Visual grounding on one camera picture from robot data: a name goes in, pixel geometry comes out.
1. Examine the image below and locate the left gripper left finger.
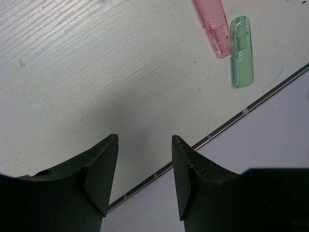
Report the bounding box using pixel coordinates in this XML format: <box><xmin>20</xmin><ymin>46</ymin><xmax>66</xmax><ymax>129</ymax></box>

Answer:
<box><xmin>0</xmin><ymin>134</ymin><xmax>119</xmax><ymax>232</ymax></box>

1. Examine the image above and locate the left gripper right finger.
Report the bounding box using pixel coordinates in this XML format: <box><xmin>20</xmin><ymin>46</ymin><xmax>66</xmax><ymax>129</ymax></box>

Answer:
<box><xmin>171</xmin><ymin>135</ymin><xmax>309</xmax><ymax>232</ymax></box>

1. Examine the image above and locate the green translucent eraser pen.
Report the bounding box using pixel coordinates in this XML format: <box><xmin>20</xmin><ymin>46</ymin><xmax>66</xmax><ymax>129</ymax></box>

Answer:
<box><xmin>230</xmin><ymin>15</ymin><xmax>254</xmax><ymax>88</ymax></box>

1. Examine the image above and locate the pink translucent eraser pen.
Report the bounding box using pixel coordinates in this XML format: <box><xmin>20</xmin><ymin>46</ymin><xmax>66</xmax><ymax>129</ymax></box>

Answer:
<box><xmin>193</xmin><ymin>0</ymin><xmax>233</xmax><ymax>58</ymax></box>

